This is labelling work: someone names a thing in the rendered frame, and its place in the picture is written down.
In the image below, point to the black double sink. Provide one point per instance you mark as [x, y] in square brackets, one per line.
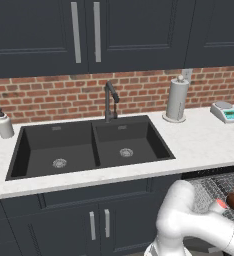
[62, 150]

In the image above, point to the dark base cupboard door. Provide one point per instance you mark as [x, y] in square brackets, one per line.
[132, 223]
[55, 233]

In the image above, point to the dark panel under sink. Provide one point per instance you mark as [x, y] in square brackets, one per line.
[95, 193]

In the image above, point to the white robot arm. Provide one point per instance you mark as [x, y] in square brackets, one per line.
[179, 216]

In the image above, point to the white soap dispenser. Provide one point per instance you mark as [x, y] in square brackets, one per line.
[4, 126]

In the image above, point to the black sink tap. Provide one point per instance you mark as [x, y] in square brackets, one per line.
[107, 100]

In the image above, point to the red and white cup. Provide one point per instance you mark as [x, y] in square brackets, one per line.
[221, 203]

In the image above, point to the black dishwasher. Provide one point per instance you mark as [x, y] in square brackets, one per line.
[202, 171]

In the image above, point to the white wall outlet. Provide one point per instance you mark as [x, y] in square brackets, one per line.
[187, 75]

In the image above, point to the paper towel roll holder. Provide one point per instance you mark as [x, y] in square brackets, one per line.
[177, 98]

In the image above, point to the dark wall cupboard door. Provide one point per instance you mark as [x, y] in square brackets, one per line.
[139, 33]
[219, 30]
[29, 33]

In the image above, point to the grey kitchen scale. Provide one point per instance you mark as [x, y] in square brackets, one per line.
[225, 111]

